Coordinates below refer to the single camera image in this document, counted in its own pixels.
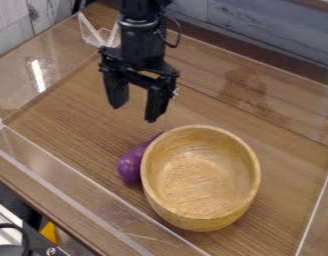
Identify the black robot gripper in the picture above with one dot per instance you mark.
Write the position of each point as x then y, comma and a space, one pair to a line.
137, 62

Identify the purple toy eggplant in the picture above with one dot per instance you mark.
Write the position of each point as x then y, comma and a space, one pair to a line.
130, 162

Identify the brown wooden bowl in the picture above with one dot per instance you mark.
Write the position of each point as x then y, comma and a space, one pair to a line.
201, 176

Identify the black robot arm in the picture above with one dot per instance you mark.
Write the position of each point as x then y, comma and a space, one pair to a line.
139, 10

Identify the black device with yellow part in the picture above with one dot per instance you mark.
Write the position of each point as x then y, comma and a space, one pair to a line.
34, 222

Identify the clear acrylic corner bracket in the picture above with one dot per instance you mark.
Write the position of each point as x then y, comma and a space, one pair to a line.
99, 37

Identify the clear acrylic tray enclosure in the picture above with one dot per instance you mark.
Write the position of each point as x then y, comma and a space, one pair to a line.
63, 138

